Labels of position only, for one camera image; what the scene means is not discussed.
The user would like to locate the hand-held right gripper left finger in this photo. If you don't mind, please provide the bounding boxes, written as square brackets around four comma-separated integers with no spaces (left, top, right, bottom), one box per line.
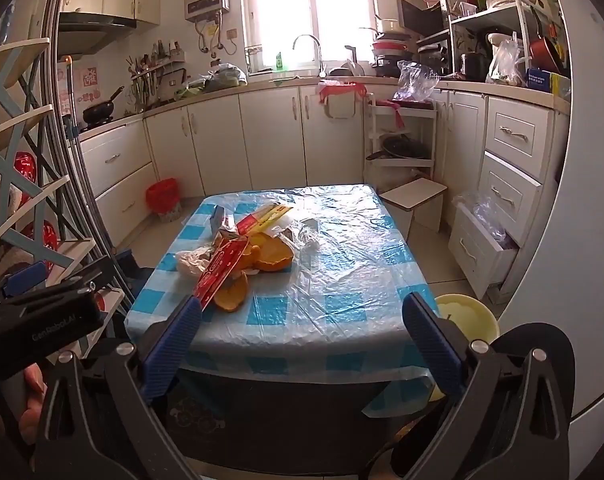
[32,294,203,480]

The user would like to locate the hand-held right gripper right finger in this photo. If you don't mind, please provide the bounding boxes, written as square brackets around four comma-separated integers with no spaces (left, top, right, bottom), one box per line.
[402,292,577,480]

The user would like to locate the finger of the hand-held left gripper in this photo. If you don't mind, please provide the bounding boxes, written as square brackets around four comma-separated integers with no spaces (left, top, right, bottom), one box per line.
[42,255,119,298]
[0,262,50,306]

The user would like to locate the yellow trash bin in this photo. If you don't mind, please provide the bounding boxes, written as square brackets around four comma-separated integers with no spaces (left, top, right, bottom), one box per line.
[428,294,500,403]

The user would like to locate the small orange peel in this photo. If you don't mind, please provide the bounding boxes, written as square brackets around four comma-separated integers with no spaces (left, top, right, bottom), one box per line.
[213,272,250,314]

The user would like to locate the white tissue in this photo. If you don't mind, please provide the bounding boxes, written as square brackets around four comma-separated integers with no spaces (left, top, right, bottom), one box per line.
[176,247,215,279]

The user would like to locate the long red carton box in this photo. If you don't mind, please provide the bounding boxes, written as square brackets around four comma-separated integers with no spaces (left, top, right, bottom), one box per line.
[192,237,250,312]

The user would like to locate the milk carton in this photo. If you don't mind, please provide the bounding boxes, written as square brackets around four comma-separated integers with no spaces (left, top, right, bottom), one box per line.
[209,206,240,241]

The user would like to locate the large orange peel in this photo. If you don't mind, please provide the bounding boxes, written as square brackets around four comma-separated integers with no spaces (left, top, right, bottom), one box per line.
[247,232,295,273]

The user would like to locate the yellow red carton box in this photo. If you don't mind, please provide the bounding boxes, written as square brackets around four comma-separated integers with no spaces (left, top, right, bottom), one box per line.
[234,202,295,236]

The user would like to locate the clear plastic bottle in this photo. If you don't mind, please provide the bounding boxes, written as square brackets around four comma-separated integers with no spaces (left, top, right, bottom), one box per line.
[281,217,319,252]

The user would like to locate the red trash bag bin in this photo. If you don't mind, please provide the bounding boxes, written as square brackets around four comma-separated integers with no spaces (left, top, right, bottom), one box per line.
[146,177,181,224]

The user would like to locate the person's left hand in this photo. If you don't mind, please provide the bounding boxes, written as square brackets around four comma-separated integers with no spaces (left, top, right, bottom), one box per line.
[17,362,50,448]

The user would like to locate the white cabinet with two drawers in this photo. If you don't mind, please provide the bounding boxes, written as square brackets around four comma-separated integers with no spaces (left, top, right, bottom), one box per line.
[77,120,155,233]

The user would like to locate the red patterned cloth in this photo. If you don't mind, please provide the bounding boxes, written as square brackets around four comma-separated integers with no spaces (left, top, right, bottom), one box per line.
[13,152,59,252]

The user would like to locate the table with blue checkered cloth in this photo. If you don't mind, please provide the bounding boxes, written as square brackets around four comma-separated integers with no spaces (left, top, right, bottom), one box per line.
[124,183,443,418]

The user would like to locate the plastic bags in drawer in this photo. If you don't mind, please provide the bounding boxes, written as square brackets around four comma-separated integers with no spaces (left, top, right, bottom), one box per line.
[454,192,517,248]

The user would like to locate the white wooden stool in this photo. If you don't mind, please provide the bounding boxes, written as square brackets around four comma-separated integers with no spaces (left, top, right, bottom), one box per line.
[379,177,449,234]

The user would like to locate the black wok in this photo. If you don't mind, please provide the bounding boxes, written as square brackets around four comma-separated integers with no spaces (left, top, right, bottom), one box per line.
[82,86,126,126]

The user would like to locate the white blue folding rack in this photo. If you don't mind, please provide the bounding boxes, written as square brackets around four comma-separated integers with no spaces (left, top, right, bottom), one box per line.
[0,37,99,283]

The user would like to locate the black frying pan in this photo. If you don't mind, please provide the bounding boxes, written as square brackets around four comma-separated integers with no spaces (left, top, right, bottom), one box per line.
[366,135,431,162]

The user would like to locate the white corner rack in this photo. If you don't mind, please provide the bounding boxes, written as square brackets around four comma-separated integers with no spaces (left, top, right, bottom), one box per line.
[364,95,440,181]

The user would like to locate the white three drawer unit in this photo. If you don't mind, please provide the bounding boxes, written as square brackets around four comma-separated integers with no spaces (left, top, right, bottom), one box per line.
[449,95,555,302]

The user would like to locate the white sink cabinet doors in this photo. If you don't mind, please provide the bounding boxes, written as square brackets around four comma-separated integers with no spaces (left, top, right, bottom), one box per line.
[144,85,369,197]

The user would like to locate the bag of green vegetables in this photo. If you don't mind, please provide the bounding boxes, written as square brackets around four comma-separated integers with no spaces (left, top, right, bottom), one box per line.
[174,62,247,101]

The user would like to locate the black range hood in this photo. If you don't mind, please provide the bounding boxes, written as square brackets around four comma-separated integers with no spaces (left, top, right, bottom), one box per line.
[57,12,138,57]

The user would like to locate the white refrigerator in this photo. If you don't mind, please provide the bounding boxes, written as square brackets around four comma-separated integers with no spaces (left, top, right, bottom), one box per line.
[496,0,604,461]

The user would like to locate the white hanging bin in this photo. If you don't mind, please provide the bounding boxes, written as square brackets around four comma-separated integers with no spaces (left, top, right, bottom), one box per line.
[323,91,357,120]

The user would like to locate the clear plastic bag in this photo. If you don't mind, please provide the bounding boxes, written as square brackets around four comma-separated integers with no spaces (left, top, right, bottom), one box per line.
[393,60,441,103]

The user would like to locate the red plastic bag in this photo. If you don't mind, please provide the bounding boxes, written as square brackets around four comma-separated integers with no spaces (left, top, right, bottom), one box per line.
[318,80,367,104]

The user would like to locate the black pot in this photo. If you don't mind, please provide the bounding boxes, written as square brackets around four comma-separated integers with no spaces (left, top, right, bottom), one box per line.
[460,52,487,81]

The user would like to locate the blue box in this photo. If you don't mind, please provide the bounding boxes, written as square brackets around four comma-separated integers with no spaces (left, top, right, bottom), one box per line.
[526,67,572,97]

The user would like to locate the plastic bag with food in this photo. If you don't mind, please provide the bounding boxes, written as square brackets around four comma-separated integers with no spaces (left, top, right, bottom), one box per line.
[486,40,525,86]

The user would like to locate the stack of pots and bowls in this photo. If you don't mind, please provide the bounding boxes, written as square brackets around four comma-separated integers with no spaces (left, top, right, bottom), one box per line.
[369,17,417,79]

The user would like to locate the white kettle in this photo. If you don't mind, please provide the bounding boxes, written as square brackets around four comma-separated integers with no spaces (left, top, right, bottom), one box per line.
[486,32,513,61]

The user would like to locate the red pan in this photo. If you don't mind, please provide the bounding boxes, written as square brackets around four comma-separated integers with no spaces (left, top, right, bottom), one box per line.
[529,7,565,74]

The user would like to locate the chrome faucet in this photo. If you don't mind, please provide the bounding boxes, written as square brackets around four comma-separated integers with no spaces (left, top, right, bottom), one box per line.
[293,35,327,79]

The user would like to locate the black microwave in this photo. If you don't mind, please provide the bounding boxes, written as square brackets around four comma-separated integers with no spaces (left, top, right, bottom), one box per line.
[397,0,445,37]

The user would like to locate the white counter shelf rack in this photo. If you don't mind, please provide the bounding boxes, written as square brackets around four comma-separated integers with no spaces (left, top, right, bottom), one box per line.
[449,0,565,87]

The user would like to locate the window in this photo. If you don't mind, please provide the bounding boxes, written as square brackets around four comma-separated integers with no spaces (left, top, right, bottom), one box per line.
[254,0,377,72]

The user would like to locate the grey sliding door frame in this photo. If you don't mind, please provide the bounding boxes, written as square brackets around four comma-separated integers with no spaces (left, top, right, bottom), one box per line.
[41,0,129,307]

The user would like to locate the pink wall stickers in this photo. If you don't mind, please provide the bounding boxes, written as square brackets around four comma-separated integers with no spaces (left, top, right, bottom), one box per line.
[57,62,101,117]

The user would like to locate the wall utensil rack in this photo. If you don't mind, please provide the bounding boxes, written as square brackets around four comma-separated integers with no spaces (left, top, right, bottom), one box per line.
[127,42,187,111]

